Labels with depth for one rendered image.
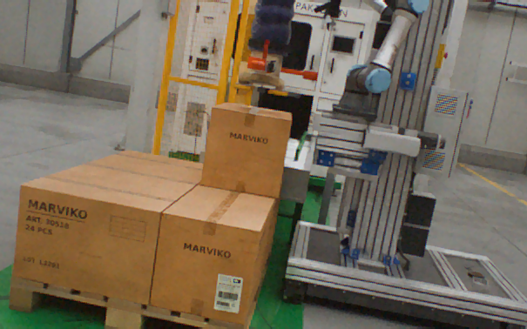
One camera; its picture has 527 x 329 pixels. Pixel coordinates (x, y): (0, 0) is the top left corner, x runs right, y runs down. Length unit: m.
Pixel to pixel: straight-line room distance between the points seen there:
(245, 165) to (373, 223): 0.82
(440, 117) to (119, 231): 1.71
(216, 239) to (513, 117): 11.06
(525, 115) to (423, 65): 9.97
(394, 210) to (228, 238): 1.19
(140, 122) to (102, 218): 2.04
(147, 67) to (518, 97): 9.85
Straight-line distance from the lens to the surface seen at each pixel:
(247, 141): 2.60
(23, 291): 2.47
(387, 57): 2.63
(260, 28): 2.80
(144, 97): 4.15
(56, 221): 2.30
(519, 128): 12.80
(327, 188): 3.84
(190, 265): 2.14
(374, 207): 2.97
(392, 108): 2.90
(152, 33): 4.14
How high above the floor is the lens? 1.13
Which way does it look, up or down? 9 degrees down
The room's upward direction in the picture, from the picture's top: 10 degrees clockwise
